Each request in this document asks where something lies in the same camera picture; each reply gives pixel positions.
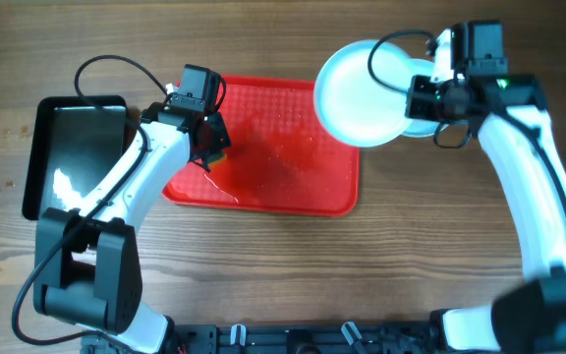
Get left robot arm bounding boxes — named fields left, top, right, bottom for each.
left=11, top=65, right=231, bottom=353

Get orange green sponge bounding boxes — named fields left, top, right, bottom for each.
left=206, top=150, right=227, bottom=167

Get black water basin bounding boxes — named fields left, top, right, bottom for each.
left=22, top=95, right=127, bottom=220

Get white plate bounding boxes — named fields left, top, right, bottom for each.
left=400, top=58, right=444, bottom=139
left=313, top=39, right=413, bottom=148

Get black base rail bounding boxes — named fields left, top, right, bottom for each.
left=80, top=320, right=441, bottom=354

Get red plastic tray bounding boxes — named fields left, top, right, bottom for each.
left=162, top=75, right=360, bottom=216

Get white plate back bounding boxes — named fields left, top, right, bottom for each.
left=400, top=58, right=444, bottom=139

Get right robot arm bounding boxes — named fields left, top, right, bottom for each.
left=406, top=21, right=566, bottom=353

